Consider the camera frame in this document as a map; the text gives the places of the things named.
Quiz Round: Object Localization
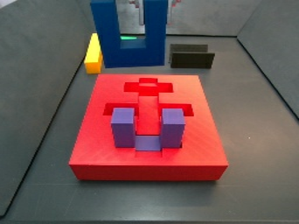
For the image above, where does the yellow long bar block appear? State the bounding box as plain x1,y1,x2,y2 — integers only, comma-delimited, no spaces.
84,33,103,74

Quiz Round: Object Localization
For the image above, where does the purple U-shaped block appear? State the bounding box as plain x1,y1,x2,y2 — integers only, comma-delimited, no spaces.
111,108,186,151

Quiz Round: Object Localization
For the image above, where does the blue U-shaped block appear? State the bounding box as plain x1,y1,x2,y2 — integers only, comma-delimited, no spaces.
90,0,168,68

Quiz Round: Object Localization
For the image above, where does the green zigzag block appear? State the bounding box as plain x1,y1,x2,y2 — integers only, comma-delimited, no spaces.
120,36,136,40

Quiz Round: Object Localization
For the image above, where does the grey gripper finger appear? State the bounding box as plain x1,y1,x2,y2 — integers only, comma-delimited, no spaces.
128,0,146,25
167,0,182,25

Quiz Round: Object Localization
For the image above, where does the red slotted board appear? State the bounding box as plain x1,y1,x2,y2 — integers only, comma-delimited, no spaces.
70,74,229,181

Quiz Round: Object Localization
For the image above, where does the black angle bracket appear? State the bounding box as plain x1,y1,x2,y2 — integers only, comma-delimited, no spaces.
170,44,215,69

